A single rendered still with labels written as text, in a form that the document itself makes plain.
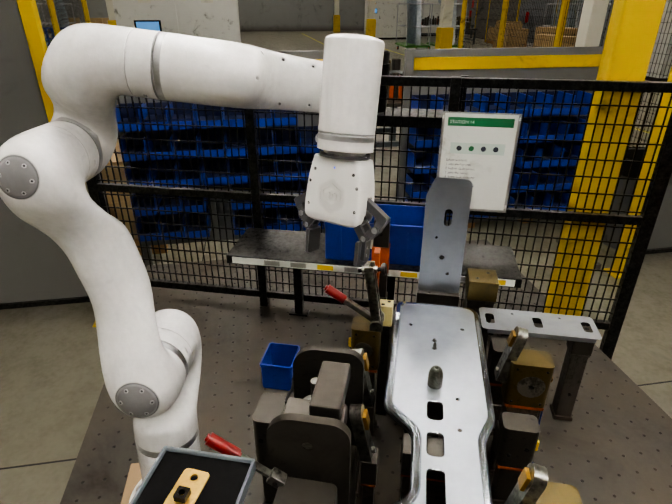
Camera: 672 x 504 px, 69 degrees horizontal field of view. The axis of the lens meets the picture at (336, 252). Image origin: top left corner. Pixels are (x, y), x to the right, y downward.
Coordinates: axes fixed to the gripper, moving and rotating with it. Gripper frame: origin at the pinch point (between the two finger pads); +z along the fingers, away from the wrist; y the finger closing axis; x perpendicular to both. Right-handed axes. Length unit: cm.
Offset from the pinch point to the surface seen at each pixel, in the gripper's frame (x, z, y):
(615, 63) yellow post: 100, -38, 23
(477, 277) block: 67, 21, 5
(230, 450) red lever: -18.2, 28.5, -4.1
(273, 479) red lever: -15.2, 32.6, 2.0
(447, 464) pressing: 11.3, 37.6, 20.5
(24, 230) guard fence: 61, 61, -241
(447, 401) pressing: 25.7, 34.9, 14.4
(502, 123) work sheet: 88, -20, -2
